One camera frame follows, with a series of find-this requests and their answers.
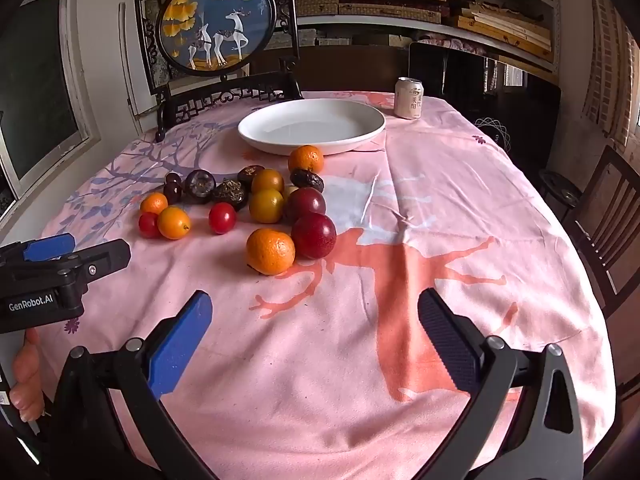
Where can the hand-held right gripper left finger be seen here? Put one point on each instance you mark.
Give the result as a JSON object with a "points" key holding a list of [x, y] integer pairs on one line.
{"points": [[182, 345]]}

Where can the white framed window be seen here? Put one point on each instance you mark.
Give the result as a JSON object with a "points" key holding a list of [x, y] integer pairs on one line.
{"points": [[35, 80]]}

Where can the dark water chestnut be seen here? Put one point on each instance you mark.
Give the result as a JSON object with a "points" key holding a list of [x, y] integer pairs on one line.
{"points": [[250, 174], [199, 186], [230, 193], [307, 181]]}

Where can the white plate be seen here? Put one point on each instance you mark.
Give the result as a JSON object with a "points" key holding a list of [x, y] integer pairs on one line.
{"points": [[310, 127]]}

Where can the dark round stool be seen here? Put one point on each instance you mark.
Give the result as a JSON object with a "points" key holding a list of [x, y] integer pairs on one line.
{"points": [[560, 187]]}

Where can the dark cherry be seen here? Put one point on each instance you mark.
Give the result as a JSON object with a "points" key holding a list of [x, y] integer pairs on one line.
{"points": [[173, 178], [172, 193]]}

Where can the small mandarin orange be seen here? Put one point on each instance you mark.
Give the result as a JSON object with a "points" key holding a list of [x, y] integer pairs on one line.
{"points": [[154, 203]]}

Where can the stack of wooden boards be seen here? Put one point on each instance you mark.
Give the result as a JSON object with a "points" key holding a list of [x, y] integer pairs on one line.
{"points": [[505, 25]]}

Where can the beverage can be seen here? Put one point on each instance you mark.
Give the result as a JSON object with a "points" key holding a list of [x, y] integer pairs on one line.
{"points": [[409, 99]]}

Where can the round deer picture table screen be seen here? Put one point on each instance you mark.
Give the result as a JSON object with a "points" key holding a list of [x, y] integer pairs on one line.
{"points": [[215, 22]]}

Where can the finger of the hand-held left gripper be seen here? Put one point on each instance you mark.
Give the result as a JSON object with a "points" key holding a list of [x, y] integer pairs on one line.
{"points": [[47, 248], [102, 258]]}

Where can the dark glossy board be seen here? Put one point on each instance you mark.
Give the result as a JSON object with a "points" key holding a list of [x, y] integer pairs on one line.
{"points": [[450, 67]]}

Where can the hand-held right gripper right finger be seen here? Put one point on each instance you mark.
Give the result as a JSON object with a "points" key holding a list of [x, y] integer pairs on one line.
{"points": [[447, 345]]}

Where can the red plum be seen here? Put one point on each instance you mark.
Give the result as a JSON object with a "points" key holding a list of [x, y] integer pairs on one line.
{"points": [[306, 202], [314, 236]]}

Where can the yellow plum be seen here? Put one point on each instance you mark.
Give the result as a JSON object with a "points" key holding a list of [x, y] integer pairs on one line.
{"points": [[266, 206]]}

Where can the red cherry tomato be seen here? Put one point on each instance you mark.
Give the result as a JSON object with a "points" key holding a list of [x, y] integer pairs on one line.
{"points": [[222, 218], [148, 225]]}

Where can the person's left hand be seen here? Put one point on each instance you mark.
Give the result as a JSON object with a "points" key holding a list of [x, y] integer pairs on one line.
{"points": [[27, 375]]}

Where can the orange kumquat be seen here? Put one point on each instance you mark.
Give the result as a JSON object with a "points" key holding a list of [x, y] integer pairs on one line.
{"points": [[173, 223]]}

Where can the pink printed tablecloth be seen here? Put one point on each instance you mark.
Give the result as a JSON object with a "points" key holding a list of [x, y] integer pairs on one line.
{"points": [[450, 220]]}

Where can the dark wooden chair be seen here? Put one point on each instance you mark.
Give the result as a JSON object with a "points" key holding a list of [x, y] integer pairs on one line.
{"points": [[607, 220]]}

